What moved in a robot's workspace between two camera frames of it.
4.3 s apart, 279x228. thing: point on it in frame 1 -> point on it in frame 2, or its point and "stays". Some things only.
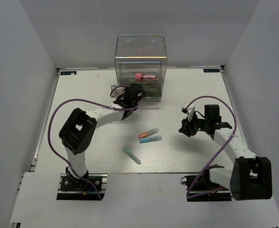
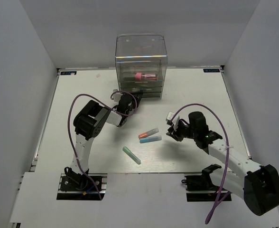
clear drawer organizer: x=142 y=59 stays
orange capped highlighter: x=149 y=133 stays
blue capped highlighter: x=150 y=139 stays
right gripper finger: x=187 y=129 -> x=170 y=132
